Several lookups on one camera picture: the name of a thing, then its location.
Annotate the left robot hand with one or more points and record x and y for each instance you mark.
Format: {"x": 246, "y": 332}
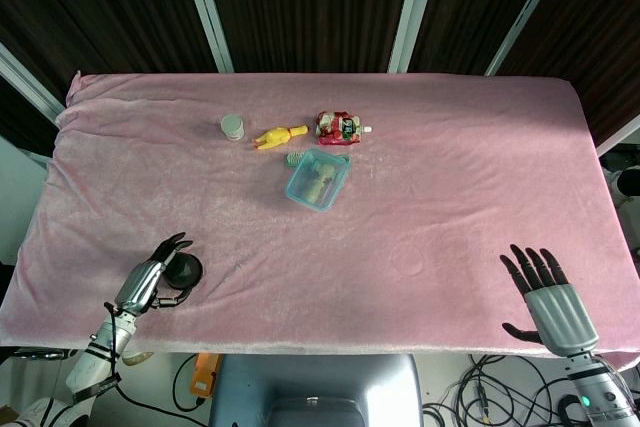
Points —
{"x": 140, "y": 284}

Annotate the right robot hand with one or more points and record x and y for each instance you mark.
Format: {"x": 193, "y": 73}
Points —
{"x": 560, "y": 314}

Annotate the black round object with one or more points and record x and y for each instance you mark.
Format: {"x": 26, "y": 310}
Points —
{"x": 187, "y": 272}

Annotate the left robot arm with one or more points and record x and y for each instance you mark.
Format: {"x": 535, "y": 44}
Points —
{"x": 97, "y": 357}

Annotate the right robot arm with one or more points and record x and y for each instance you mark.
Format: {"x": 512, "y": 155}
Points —
{"x": 595, "y": 387}

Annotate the clear blue plastic container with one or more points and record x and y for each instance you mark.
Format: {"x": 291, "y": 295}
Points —
{"x": 300, "y": 194}

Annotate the beige curved horn object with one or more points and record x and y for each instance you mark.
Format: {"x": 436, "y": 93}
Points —
{"x": 137, "y": 358}

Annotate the orange handheld device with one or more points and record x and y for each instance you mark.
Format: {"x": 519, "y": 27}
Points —
{"x": 205, "y": 377}

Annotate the white machine part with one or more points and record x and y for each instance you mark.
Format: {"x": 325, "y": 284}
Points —
{"x": 622, "y": 184}

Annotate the small white jar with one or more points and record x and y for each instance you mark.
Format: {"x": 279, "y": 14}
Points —
{"x": 232, "y": 127}

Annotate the blue-grey robot torso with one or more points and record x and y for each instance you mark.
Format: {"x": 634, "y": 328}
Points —
{"x": 310, "y": 382}

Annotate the green comb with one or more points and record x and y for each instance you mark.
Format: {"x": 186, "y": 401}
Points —
{"x": 294, "y": 158}

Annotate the yellow rubber chicken toy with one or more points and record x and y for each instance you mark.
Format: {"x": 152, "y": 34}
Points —
{"x": 275, "y": 137}

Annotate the beige toy inside container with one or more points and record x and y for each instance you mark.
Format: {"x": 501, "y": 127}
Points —
{"x": 317, "y": 182}

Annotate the pink fleece blanket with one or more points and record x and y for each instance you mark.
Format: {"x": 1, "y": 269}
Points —
{"x": 350, "y": 257}

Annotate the red spouted snack pouch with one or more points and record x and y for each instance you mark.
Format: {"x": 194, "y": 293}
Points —
{"x": 337, "y": 129}

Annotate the dark pleated curtain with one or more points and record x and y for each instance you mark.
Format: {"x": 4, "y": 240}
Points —
{"x": 310, "y": 2}

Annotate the grey metal frame post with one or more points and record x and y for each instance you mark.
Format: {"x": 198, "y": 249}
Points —
{"x": 525, "y": 17}
{"x": 620, "y": 136}
{"x": 27, "y": 84}
{"x": 412, "y": 12}
{"x": 207, "y": 12}

